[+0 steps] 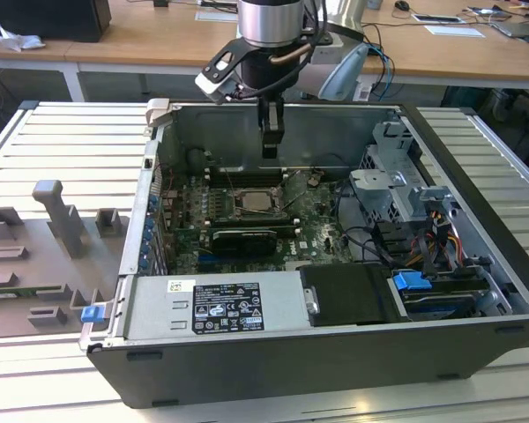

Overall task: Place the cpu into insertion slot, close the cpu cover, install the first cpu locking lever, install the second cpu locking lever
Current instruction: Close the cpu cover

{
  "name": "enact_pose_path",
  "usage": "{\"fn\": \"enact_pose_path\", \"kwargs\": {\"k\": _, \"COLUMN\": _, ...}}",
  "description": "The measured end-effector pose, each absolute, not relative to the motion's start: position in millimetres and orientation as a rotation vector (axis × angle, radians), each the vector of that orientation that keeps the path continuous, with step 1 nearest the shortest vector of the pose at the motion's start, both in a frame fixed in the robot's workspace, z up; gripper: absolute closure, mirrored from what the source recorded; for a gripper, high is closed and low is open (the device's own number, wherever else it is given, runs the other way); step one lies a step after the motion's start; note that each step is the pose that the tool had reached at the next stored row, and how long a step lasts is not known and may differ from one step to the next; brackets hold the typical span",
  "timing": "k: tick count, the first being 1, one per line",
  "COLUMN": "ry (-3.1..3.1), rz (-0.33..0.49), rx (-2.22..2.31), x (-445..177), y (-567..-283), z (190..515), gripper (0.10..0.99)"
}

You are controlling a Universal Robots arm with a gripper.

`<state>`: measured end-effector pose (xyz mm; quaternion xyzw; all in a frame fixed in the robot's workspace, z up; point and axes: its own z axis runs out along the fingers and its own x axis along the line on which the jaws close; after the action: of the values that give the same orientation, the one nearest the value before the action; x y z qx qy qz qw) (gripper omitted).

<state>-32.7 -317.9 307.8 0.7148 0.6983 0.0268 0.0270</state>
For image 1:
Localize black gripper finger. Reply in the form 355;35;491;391
257;99;287;160

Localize metal socket cover frame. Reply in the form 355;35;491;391
271;171;310;208

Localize thin metal locking lever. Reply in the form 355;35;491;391
285;171;309;210
225;169;242;199

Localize black RAM slot row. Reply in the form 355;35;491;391
205;216;302;234
205;167;290;187

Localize CPU socket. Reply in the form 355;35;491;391
231;185;291;221

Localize blue expansion slot clips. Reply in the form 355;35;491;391
134;167;171;277

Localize black round board cap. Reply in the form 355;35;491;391
187;148;209;171

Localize green motherboard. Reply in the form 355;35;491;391
158;169;368;274

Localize silver metal drive cage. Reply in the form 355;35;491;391
348;121;460;224

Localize wooden desk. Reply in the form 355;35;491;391
0;0;529;105

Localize flat tablet device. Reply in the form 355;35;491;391
412;12;465;26

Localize small white yellow sticker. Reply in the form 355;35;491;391
166;278;197;293

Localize black plastic air shroud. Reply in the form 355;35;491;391
299;263;409;328

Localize black power supply label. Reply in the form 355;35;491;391
192;283;265;334

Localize hard disk in blue carrier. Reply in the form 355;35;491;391
390;268;491;321

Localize silver power supply unit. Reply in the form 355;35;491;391
125;271;319;340

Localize black box on desk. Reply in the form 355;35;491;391
0;0;113;44

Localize black office chair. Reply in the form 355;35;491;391
440;85;529;177

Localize crumpled white paper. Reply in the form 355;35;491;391
0;24;46;55

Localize black open PC case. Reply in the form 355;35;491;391
79;97;529;409

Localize grey laptop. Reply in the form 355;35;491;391
488;19;529;43

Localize grey parts rack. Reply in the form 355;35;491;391
0;179;131;340

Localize green RAM stick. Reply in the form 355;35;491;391
0;286;65;297

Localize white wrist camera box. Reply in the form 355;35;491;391
194;38;249;107

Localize grey desk cable hatch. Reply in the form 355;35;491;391
195;11;240;23

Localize grey case latch handle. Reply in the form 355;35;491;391
145;97;175;130

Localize blue hanging cable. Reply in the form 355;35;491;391
369;41;396;96

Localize black cable in case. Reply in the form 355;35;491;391
335;175;396;269

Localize red yellow wire bundle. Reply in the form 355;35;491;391
407;210;466;277

